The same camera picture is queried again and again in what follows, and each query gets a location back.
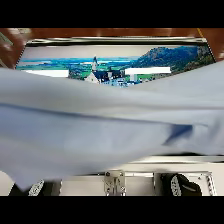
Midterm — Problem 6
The light blue shirt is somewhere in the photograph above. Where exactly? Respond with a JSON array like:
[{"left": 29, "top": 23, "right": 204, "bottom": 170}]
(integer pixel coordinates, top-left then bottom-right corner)
[{"left": 0, "top": 60, "right": 224, "bottom": 193}]

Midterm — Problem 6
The silver frame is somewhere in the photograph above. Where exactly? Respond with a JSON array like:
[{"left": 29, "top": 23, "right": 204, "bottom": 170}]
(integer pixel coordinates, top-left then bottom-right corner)
[{"left": 53, "top": 155, "right": 224, "bottom": 197}]

